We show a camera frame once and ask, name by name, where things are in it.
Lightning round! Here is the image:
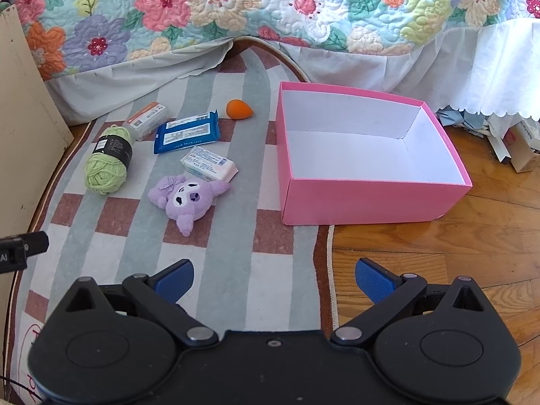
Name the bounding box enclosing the clear box with orange label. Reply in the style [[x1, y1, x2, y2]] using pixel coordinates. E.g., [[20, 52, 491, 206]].
[[125, 101, 170, 142]]

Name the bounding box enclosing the checked grey and red rug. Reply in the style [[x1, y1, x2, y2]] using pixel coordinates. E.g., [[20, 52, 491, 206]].
[[0, 36, 341, 405]]

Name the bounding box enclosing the pink cardboard box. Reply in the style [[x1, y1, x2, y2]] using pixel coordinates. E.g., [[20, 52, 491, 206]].
[[276, 81, 473, 226]]

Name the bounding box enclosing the blue wet wipes pack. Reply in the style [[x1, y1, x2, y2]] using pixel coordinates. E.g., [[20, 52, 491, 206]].
[[153, 110, 221, 155]]

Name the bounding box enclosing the orange makeup sponge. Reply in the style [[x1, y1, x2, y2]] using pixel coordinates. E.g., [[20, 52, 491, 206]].
[[226, 99, 254, 119]]

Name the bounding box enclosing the green yarn ball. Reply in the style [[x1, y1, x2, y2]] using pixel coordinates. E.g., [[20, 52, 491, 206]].
[[84, 123, 134, 195]]

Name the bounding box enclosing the cream wooden cabinet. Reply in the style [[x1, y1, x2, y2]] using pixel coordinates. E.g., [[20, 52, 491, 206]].
[[0, 3, 75, 239]]

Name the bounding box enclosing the purple plush toy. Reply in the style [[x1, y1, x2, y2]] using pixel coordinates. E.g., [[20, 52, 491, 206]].
[[147, 174, 231, 237]]

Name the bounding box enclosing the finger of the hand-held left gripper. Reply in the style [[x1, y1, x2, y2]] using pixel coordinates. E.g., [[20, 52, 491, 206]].
[[24, 231, 50, 257]]

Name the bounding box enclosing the floral quilted bedspread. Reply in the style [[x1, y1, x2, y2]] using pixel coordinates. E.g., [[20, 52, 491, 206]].
[[0, 0, 540, 82]]

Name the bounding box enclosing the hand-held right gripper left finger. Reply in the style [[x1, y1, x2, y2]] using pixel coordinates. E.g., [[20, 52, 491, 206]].
[[63, 259, 220, 349]]

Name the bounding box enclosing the clutter under bed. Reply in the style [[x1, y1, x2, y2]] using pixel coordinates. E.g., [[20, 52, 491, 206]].
[[489, 119, 540, 173]]

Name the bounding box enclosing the white bed skirt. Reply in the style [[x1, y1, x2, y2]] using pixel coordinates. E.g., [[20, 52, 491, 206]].
[[44, 17, 540, 125]]

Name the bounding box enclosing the crumpled blue paper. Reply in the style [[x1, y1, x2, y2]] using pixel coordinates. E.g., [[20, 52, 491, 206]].
[[436, 107, 490, 138]]

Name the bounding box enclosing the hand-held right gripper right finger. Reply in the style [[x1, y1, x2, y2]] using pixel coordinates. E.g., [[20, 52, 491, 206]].
[[330, 257, 486, 349]]

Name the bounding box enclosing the white tissue pack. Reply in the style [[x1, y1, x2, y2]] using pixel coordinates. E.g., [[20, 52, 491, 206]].
[[181, 146, 239, 184]]

